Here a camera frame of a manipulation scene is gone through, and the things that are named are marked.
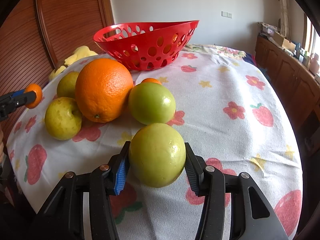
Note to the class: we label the small tangerine behind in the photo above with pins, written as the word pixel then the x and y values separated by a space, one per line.
pixel 152 80

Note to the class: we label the orange inside basket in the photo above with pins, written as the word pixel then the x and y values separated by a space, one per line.
pixel 174 38

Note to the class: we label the green apple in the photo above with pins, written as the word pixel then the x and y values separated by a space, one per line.
pixel 157 155
pixel 151 103

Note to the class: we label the yellow-green pear-like apple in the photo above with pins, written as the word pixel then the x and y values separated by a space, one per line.
pixel 66 86

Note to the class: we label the floral bed quilt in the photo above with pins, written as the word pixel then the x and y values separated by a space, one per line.
pixel 222 51

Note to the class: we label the window with wooden frame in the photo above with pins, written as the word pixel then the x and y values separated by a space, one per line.
pixel 310 37

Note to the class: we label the yellow-green apple with stem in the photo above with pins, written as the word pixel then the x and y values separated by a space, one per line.
pixel 63 119

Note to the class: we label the yellow plush toy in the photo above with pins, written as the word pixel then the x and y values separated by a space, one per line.
pixel 80 53

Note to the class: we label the large orange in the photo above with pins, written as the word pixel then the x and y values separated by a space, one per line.
pixel 102 90

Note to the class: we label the cardboard box on cabinet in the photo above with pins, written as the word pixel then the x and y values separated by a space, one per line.
pixel 283 42

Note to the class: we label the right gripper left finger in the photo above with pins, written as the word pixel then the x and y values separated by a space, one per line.
pixel 105 181

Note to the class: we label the red perforated plastic basket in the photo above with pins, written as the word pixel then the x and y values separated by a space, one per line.
pixel 145 46

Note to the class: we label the white wall switch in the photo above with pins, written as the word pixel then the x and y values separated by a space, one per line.
pixel 226 14

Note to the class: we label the wooden wardrobe door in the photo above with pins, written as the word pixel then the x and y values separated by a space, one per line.
pixel 39 34

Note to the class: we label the patterned curtain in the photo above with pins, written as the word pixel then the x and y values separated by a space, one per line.
pixel 284 18

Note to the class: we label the wooden window cabinet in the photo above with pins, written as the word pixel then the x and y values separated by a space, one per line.
pixel 294 85

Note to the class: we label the small mandarin orange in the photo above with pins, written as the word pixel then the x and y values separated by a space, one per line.
pixel 35 95

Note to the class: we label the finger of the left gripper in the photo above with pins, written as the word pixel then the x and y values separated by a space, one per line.
pixel 16 93
pixel 17 101

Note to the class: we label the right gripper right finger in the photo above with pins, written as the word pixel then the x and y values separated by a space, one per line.
pixel 208 182

